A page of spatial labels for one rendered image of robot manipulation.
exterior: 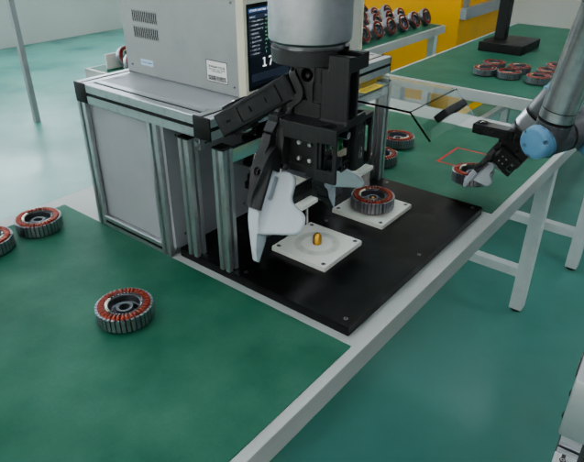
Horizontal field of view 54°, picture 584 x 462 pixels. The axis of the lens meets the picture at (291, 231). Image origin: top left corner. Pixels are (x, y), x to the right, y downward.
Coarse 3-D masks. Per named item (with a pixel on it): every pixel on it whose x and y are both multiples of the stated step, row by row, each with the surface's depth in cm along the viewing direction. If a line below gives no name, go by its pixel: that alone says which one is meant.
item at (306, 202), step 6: (294, 174) 133; (300, 180) 130; (306, 180) 130; (246, 186) 135; (300, 186) 128; (306, 186) 130; (294, 192) 127; (300, 192) 129; (306, 192) 131; (294, 198) 128; (300, 198) 129; (306, 198) 131; (312, 198) 131; (300, 204) 128; (306, 204) 128; (312, 204) 130
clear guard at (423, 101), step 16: (384, 80) 151; (400, 80) 151; (368, 96) 137; (384, 96) 137; (400, 96) 137; (416, 96) 137; (432, 96) 137; (448, 96) 140; (416, 112) 129; (432, 112) 132; (464, 112) 141; (432, 128) 130; (448, 128) 134
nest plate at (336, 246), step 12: (312, 228) 139; (324, 228) 139; (288, 240) 134; (300, 240) 134; (312, 240) 134; (324, 240) 134; (336, 240) 134; (348, 240) 134; (360, 240) 134; (288, 252) 129; (300, 252) 129; (312, 252) 129; (324, 252) 129; (336, 252) 129; (348, 252) 130; (312, 264) 126; (324, 264) 125
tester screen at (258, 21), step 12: (252, 12) 111; (264, 12) 114; (252, 24) 112; (264, 24) 115; (252, 36) 113; (264, 36) 116; (252, 48) 114; (264, 48) 117; (252, 60) 116; (252, 72) 117; (252, 84) 118
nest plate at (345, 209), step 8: (336, 208) 148; (344, 208) 148; (352, 208) 148; (400, 208) 148; (408, 208) 150; (352, 216) 145; (360, 216) 144; (368, 216) 144; (376, 216) 144; (384, 216) 144; (392, 216) 144; (368, 224) 143; (376, 224) 141; (384, 224) 141
